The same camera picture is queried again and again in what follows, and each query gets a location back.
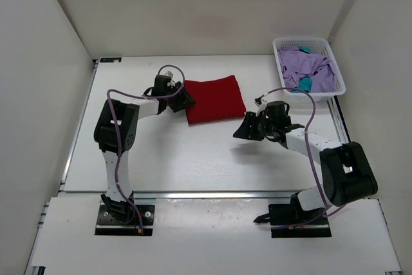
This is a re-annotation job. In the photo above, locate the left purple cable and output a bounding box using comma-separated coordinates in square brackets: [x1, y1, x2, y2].
[108, 64, 187, 234]

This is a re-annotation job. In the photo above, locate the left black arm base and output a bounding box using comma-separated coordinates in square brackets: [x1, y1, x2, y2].
[95, 194, 155, 236]

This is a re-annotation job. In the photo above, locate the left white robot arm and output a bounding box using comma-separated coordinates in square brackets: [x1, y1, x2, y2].
[93, 74, 196, 223]

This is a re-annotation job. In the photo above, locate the purple cable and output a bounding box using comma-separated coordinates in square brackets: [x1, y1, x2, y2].
[108, 64, 187, 234]
[257, 87, 348, 229]

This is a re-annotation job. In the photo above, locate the black label sticker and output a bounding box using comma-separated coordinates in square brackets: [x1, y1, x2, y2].
[99, 57, 122, 63]

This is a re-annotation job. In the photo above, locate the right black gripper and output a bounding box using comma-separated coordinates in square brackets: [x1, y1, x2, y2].
[234, 113, 277, 142]

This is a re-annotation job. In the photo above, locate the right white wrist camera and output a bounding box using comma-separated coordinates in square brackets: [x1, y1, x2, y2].
[254, 94, 267, 115]

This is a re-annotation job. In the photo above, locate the white plastic basket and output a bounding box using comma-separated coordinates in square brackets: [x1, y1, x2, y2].
[272, 37, 346, 102]

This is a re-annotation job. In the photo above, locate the teal t shirt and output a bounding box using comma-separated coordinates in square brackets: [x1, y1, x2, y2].
[292, 77, 312, 93]

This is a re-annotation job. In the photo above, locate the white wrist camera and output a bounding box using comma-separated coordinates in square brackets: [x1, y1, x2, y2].
[165, 71, 174, 79]
[254, 94, 267, 115]

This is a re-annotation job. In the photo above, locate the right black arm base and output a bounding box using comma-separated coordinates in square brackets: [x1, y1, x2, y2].
[253, 193, 332, 238]

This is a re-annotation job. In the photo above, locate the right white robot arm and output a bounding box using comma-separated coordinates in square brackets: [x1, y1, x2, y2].
[233, 101, 378, 223]

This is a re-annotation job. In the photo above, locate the purple t shirt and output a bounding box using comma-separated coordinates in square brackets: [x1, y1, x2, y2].
[277, 46, 337, 93]

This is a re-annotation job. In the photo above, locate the red t shirt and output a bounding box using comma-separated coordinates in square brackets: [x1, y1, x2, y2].
[185, 75, 246, 126]

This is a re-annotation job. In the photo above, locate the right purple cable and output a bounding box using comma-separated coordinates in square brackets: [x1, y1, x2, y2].
[257, 87, 348, 229]

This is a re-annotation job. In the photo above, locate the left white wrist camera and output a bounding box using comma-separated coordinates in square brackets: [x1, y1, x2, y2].
[165, 71, 174, 79]

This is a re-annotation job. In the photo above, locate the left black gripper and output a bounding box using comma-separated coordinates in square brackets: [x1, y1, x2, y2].
[164, 82, 195, 113]

